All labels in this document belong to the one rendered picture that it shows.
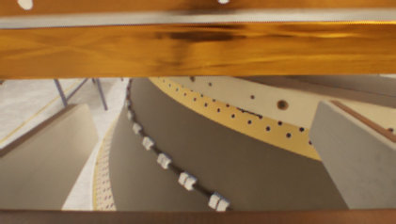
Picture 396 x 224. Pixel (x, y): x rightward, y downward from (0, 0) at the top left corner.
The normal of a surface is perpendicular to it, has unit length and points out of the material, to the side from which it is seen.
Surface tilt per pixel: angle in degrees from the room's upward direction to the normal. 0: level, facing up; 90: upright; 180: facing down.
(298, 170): 62
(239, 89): 90
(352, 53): 90
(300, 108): 90
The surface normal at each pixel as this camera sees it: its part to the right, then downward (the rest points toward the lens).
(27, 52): -0.01, 0.51
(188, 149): -0.65, -0.07
